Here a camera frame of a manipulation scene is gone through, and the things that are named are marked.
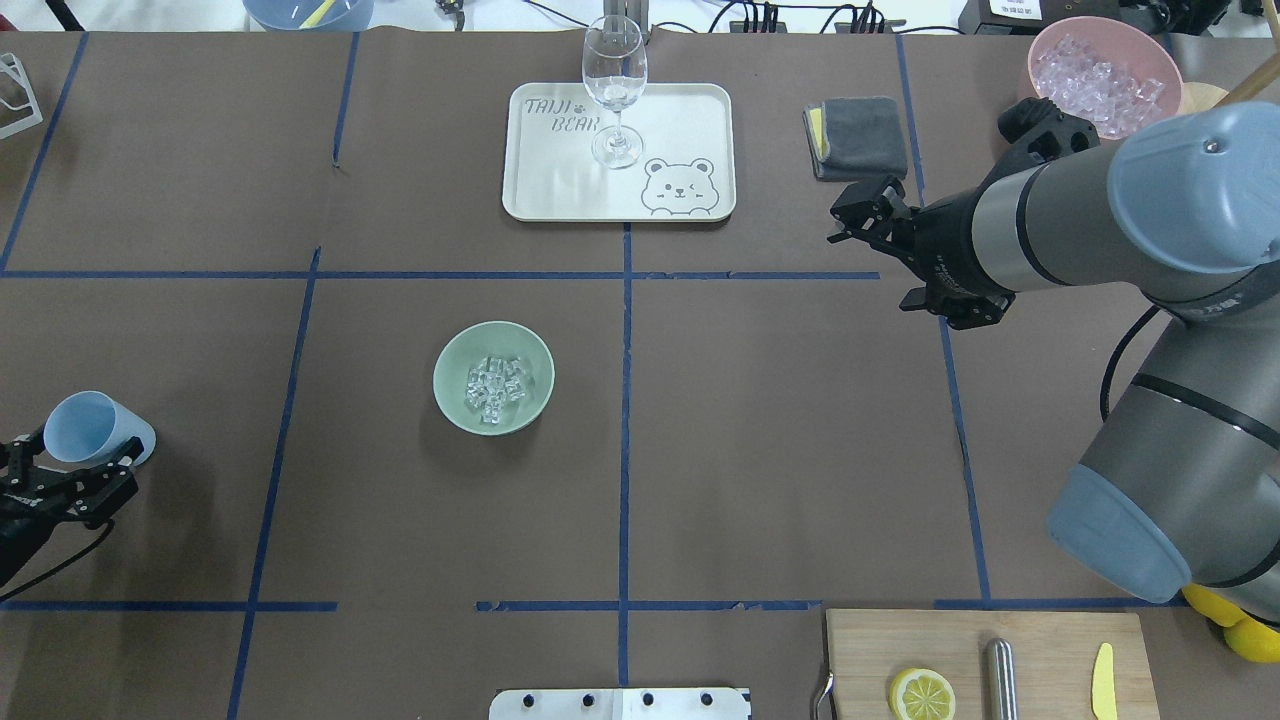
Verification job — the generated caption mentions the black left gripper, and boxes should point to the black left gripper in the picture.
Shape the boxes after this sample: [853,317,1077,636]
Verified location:
[1,424,138,546]

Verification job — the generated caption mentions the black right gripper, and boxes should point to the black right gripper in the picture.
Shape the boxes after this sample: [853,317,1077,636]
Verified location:
[828,97,1100,331]

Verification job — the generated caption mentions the light blue plastic cup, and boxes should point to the light blue plastic cup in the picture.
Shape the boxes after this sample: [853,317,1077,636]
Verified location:
[44,389,156,464]

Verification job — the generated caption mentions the mint green bowl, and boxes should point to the mint green bowl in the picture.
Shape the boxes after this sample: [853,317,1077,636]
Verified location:
[431,322,556,437]

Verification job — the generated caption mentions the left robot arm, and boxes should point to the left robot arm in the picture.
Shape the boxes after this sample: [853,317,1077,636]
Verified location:
[1,428,145,601]

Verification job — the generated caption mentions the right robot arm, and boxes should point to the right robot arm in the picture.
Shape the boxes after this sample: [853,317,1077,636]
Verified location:
[829,99,1279,628]

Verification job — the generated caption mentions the pink bowl with ice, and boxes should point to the pink bowl with ice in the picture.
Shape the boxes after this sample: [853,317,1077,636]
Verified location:
[1027,15,1183,140]

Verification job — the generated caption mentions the ice cubes in green bowl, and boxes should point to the ice cubes in green bowl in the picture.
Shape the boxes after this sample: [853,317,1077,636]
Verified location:
[463,355,531,427]

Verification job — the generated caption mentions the blue bowl with fork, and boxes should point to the blue bowl with fork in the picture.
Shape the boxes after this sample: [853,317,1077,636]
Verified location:
[242,1,376,32]

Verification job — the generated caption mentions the grey folded cloth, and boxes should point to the grey folded cloth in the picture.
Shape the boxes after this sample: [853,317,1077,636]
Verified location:
[803,96,909,182]

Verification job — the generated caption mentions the cream bear tray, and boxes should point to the cream bear tray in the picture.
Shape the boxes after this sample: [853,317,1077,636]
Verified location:
[500,82,737,223]

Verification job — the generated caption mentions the clear wine glass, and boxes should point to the clear wine glass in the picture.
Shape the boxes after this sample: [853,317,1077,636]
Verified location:
[581,14,649,169]

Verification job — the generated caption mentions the wooden cutting board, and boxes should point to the wooden cutting board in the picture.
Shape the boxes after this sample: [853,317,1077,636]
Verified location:
[826,609,1161,719]

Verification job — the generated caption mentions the lemon half slice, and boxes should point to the lemon half slice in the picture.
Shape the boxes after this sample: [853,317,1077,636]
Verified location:
[887,667,957,720]

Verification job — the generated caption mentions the yellow lemon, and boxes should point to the yellow lemon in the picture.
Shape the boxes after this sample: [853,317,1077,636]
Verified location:
[1181,584,1251,628]
[1222,616,1280,664]

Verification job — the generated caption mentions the yellow plastic knife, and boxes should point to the yellow plastic knife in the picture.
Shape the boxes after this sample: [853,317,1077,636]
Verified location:
[1091,642,1117,720]

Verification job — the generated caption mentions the white wire cup rack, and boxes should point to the white wire cup rack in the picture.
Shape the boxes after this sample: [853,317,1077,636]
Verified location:
[1,53,44,140]

